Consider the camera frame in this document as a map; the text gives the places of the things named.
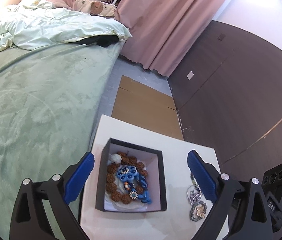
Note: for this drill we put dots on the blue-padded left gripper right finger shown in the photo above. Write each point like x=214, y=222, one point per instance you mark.
x=205, y=175

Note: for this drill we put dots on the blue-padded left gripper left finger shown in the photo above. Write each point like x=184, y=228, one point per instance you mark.
x=76, y=177

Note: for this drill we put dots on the red cord white stone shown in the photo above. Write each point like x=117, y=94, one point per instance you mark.
x=116, y=159

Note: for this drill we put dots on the black jewelry box white interior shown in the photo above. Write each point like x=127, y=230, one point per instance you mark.
x=136, y=185

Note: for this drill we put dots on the green bed blanket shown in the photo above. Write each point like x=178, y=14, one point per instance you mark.
x=49, y=99

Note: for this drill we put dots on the flattened cardboard sheet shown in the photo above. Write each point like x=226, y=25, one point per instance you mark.
x=145, y=107

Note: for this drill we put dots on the pink curtain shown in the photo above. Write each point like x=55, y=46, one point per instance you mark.
x=163, y=30

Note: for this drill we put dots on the pale green duvet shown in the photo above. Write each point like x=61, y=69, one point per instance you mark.
x=32, y=24

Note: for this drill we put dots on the patterned pillow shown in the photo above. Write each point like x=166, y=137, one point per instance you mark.
x=95, y=8

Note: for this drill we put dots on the white wall socket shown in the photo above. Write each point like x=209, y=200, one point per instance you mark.
x=190, y=75

